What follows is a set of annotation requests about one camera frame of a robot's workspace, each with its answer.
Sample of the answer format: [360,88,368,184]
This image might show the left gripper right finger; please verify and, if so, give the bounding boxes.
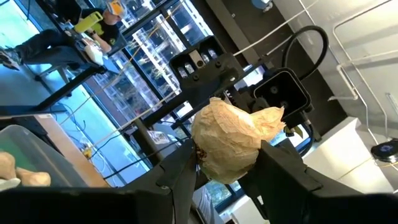
[238,139,398,224]

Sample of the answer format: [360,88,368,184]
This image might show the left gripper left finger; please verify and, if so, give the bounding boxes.
[0,138,199,224]

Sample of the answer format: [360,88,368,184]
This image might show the small white garlic bulb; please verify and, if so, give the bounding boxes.
[15,167,52,187]

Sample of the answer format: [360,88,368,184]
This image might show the beige papery onion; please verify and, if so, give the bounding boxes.
[190,96,286,185]

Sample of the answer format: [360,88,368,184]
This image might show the wooden table board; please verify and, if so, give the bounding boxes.
[34,113,109,187]

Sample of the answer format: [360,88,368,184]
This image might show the white conduit pipe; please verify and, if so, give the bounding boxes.
[328,0,398,172]

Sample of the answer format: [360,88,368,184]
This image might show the clear plastic bin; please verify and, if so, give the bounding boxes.
[0,124,90,189]

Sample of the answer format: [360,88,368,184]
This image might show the round black ceiling fixture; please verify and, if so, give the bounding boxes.
[370,138,398,164]

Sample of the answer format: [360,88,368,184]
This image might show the printed tag paper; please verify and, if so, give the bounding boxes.
[147,129,170,146]

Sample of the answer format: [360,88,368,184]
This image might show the person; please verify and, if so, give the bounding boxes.
[0,0,128,71]

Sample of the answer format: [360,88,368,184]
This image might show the person's shoe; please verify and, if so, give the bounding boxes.
[0,46,22,71]

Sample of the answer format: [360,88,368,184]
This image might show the yellow-green object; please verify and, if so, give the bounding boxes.
[73,11,104,34]

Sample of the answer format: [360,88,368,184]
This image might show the white cable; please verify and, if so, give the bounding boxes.
[88,0,320,149]

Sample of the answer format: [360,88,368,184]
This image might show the black desk leg frame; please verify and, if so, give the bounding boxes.
[0,62,108,116]

